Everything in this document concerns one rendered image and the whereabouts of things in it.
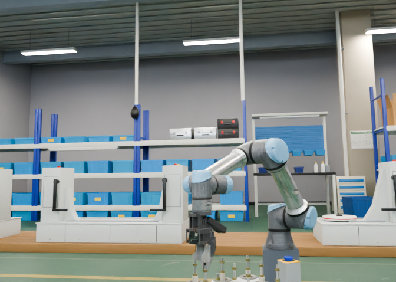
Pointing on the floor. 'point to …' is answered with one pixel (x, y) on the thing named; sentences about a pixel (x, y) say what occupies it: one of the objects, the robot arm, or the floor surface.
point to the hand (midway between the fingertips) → (206, 265)
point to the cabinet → (347, 189)
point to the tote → (356, 205)
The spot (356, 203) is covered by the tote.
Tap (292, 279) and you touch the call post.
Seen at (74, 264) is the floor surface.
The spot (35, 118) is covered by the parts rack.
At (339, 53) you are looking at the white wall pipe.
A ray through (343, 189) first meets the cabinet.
